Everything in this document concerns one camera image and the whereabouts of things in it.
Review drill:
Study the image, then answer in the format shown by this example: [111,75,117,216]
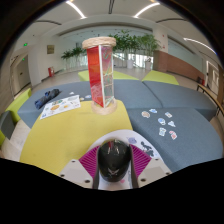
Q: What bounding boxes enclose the white sticker sheet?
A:
[39,94,82,120]

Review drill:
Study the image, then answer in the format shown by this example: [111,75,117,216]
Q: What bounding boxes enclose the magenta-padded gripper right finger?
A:
[129,143,173,189]

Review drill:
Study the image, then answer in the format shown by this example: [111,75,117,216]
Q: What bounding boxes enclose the dark grey ottoman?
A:
[0,110,16,140]

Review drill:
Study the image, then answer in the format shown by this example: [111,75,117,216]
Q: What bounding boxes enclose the strip ceiling lights group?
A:
[65,0,218,56]

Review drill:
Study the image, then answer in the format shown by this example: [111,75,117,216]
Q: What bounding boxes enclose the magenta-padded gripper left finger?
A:
[58,145,101,190]

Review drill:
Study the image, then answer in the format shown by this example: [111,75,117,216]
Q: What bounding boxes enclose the lime green upholstered bench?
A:
[4,87,33,124]
[141,69,180,86]
[78,69,139,82]

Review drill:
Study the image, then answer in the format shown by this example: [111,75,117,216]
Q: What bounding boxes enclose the black computer mouse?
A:
[96,139,132,183]

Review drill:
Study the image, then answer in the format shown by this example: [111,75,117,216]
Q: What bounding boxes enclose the grey upholstered bench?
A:
[17,79,164,129]
[143,79,218,122]
[126,107,224,173]

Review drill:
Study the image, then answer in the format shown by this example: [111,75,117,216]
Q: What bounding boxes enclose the small loose stickers group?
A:
[140,108,179,141]

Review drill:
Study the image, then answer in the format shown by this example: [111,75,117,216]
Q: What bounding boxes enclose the potted green plants row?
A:
[60,29,162,71]

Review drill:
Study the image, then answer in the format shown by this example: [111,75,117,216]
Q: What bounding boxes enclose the wooden bench with dark frame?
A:
[196,83,224,118]

